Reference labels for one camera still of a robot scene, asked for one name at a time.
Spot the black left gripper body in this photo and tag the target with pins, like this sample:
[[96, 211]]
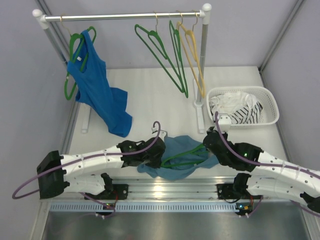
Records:
[[157, 155]]

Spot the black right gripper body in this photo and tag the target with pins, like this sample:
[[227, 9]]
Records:
[[222, 160]]

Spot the light blue tank top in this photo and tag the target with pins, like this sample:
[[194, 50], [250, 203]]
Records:
[[174, 146]]

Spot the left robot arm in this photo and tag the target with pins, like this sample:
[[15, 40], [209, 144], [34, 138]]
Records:
[[87, 173]]

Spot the royal blue tank top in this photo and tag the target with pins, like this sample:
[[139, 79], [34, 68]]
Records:
[[90, 75]]

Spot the yellow hanger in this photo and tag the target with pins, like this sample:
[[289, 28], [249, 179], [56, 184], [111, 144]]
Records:
[[192, 45]]

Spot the green hanger with blue top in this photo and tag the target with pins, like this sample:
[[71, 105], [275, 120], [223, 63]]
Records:
[[72, 50]]

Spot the white clothes in basket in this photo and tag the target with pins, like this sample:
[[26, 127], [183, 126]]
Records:
[[233, 100]]

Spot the striped garment in basket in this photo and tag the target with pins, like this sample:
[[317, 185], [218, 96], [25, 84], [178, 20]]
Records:
[[244, 115]]

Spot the white plastic laundry basket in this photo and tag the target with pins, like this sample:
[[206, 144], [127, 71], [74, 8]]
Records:
[[270, 113]]

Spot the silver clothes rack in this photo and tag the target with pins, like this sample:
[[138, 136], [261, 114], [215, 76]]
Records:
[[204, 14]]

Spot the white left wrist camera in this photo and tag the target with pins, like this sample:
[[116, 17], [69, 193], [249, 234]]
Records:
[[162, 134]]

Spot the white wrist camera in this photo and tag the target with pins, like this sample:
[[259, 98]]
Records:
[[162, 134], [224, 122]]

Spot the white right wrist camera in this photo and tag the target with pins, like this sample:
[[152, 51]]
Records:
[[224, 122]]

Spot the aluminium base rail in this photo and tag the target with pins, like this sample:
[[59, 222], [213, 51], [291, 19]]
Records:
[[187, 196]]

